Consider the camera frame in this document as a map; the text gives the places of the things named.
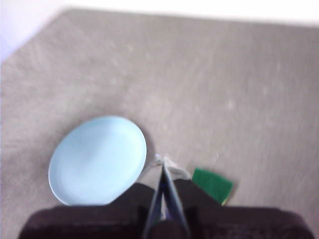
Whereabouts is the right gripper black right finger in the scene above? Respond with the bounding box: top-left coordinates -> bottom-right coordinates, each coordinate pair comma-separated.
162,155 -> 315,239

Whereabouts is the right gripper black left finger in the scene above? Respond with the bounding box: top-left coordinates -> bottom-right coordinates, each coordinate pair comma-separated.
18,153 -> 164,239

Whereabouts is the blue round plate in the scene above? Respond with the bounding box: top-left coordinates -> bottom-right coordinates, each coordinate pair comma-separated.
48,115 -> 148,207

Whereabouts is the yellow sponge with green pad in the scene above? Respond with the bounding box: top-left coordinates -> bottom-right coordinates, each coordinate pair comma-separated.
191,168 -> 234,207

